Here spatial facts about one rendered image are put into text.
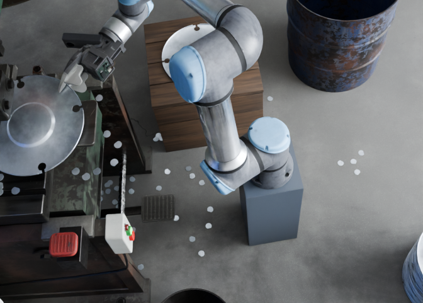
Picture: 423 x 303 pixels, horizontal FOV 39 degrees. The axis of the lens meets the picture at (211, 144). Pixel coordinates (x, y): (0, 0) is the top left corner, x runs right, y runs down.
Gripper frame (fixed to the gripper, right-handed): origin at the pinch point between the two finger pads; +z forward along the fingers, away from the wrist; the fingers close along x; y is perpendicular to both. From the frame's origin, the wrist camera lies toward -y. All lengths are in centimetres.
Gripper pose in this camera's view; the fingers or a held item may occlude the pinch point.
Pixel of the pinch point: (60, 87)
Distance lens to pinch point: 170.3
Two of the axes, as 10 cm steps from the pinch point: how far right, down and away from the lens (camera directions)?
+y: 8.1, 4.9, -3.3
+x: 1.3, 4.0, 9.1
